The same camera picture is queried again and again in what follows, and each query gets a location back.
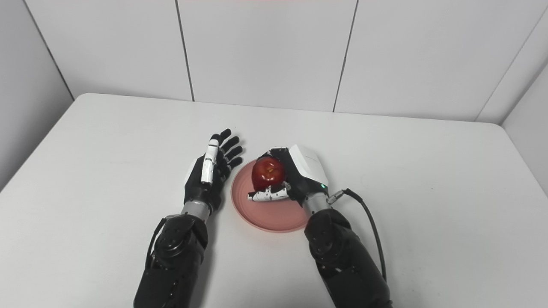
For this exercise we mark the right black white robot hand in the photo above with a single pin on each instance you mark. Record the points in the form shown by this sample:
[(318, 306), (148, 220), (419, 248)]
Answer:
[(304, 175)]

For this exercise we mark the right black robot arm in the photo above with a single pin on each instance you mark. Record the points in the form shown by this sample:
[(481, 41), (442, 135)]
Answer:
[(342, 261)]

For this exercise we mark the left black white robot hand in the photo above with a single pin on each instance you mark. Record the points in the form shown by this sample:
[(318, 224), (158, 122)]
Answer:
[(209, 175)]

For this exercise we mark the pink round plate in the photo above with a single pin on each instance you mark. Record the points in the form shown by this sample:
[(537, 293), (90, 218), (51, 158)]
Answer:
[(269, 214)]

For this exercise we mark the red apple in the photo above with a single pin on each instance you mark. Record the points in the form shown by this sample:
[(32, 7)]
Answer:
[(267, 173)]

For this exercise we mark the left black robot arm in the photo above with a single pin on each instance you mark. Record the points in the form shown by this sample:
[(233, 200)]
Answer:
[(175, 261)]

